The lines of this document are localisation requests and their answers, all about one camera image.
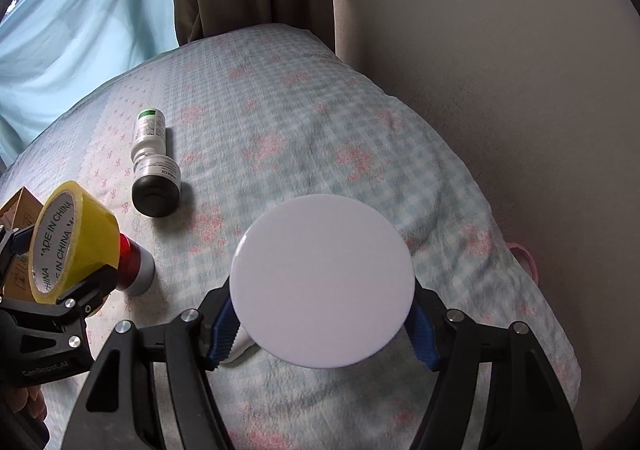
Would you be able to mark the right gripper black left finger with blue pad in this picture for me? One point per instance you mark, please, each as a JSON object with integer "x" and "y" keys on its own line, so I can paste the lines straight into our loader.
{"x": 117, "y": 408}

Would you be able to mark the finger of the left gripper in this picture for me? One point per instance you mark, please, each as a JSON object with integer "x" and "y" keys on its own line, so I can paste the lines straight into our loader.
{"x": 12, "y": 242}
{"x": 87, "y": 296}

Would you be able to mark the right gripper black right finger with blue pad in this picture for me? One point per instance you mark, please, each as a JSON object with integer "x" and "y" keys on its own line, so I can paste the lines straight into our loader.
{"x": 526, "y": 407}

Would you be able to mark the yellow tape roll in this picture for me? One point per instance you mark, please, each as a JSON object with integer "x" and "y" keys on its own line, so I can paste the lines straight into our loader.
{"x": 74, "y": 236}

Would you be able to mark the white jar red lid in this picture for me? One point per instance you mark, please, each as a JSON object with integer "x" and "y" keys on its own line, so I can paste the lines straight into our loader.
{"x": 136, "y": 267}

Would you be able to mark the white jar black lid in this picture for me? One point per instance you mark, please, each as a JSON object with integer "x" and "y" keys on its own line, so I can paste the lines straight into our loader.
{"x": 157, "y": 186}

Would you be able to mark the white bottle green label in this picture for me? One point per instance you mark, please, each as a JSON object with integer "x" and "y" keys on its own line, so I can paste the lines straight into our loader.
{"x": 149, "y": 135}

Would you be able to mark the white round disc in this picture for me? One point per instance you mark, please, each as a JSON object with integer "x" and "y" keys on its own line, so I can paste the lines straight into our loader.
{"x": 322, "y": 281}

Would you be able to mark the white earbuds case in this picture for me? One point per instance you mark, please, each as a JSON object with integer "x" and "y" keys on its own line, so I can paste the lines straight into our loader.
{"x": 241, "y": 344}

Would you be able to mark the person's left hand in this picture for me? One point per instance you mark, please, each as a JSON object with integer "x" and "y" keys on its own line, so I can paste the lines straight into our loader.
{"x": 26, "y": 411}

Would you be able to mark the cardboard box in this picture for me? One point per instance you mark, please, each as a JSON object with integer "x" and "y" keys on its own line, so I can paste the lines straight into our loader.
{"x": 19, "y": 212}

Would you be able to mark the pink object beside bed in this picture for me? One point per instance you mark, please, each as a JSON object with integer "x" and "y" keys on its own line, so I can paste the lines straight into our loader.
{"x": 525, "y": 259}

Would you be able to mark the checked floral bed sheet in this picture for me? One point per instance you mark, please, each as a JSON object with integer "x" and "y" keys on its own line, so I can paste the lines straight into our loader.
{"x": 257, "y": 117}

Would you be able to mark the light blue hanging cloth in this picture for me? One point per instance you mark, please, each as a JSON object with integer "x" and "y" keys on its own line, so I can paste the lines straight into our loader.
{"x": 55, "y": 52}

